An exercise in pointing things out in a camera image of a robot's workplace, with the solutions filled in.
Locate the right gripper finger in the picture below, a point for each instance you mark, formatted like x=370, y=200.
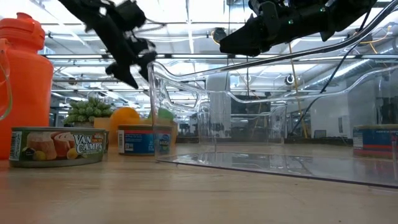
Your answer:
x=245, y=42

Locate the blue red label can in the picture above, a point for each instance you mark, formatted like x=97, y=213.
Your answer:
x=376, y=140

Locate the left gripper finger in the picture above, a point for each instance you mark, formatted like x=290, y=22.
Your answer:
x=122, y=73
x=145, y=63

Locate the Van Camp's tuna can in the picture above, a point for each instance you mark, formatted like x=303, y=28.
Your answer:
x=56, y=146

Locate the orange plastic squeeze bottle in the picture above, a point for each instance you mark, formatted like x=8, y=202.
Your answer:
x=28, y=93

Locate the toy orange fruit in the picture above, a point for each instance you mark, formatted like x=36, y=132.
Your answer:
x=124, y=116

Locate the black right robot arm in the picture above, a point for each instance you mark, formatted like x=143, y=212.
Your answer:
x=348, y=15

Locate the green toy pear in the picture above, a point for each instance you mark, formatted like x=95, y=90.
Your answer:
x=164, y=114

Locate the green artificial succulent plant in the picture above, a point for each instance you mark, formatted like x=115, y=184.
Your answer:
x=87, y=110

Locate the clear plastic bin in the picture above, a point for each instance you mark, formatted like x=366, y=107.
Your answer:
x=280, y=124
x=248, y=168

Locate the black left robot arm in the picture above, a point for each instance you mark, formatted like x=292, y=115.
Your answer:
x=81, y=7

